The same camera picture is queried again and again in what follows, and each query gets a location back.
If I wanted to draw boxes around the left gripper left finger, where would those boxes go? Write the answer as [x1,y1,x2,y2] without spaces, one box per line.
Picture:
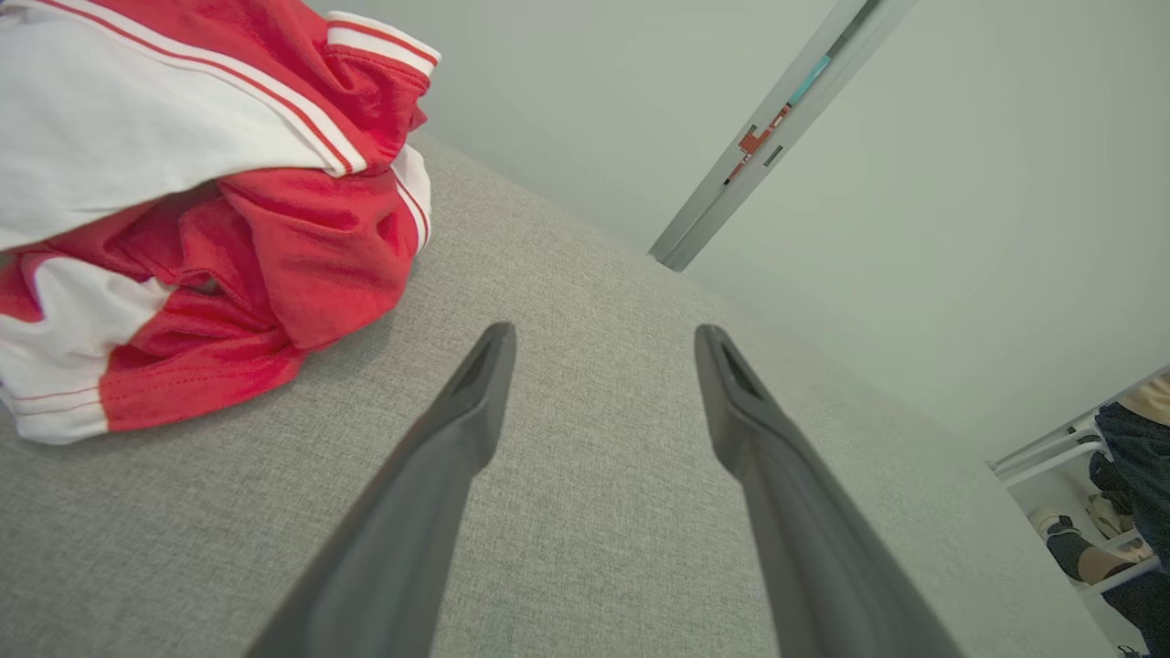
[245,322,518,658]

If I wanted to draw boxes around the person's leg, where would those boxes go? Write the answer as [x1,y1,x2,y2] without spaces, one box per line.
[1088,402,1170,658]

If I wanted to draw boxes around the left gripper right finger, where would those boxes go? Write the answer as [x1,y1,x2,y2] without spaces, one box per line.
[694,324,966,658]

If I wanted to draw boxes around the red and white garment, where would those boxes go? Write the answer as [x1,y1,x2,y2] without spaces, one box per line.
[0,146,433,446]

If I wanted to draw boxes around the red number 23 jersey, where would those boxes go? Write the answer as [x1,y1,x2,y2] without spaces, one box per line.
[0,0,442,252]

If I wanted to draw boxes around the grey partition post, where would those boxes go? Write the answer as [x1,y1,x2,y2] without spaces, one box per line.
[648,0,920,272]

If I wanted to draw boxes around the white metal rack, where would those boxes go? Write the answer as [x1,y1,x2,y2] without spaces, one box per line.
[987,366,1170,600]

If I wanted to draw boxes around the beige shoe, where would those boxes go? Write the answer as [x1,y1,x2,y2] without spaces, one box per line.
[1028,493,1154,586]

